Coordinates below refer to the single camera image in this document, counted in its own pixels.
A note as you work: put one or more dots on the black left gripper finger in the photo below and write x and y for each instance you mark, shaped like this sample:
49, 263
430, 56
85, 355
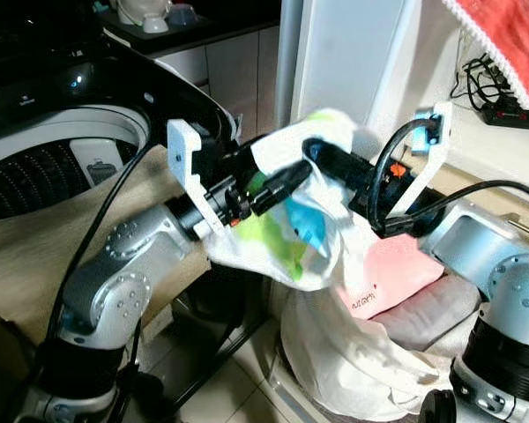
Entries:
293, 176
266, 204

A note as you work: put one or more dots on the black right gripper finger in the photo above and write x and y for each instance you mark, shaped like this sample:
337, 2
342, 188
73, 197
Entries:
335, 163

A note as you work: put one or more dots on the white garment green blue print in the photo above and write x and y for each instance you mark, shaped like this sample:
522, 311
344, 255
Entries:
309, 260

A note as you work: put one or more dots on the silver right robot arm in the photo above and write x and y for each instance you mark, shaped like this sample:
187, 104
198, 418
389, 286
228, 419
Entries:
489, 291

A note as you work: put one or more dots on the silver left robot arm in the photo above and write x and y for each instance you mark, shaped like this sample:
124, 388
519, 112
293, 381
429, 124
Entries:
115, 282

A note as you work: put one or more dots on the black top-load washing machine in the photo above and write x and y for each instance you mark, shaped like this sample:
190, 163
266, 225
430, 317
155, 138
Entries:
62, 97

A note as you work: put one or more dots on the beige cabinet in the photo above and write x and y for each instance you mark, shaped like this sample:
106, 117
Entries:
234, 62

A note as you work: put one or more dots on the white appliance panel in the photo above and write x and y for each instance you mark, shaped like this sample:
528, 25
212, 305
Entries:
353, 53

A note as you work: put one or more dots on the grey vertical pipe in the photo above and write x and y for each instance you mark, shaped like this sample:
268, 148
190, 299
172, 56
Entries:
289, 53

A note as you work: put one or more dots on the greyish pink folded garment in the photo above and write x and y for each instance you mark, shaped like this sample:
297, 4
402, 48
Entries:
432, 313

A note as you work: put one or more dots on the small grey bowl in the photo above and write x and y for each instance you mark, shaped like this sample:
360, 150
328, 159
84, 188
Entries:
182, 14

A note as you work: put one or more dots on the white cloth laundry bag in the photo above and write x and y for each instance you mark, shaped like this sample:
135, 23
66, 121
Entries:
344, 361

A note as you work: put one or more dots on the red towel white trim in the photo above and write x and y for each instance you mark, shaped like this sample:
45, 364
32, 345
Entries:
507, 35

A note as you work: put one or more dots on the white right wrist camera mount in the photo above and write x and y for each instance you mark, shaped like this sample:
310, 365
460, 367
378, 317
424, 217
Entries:
423, 172

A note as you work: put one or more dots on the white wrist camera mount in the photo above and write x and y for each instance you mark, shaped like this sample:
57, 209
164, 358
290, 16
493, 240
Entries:
187, 159
423, 172

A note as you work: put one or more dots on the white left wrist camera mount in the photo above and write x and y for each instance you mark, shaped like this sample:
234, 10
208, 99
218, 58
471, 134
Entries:
187, 159

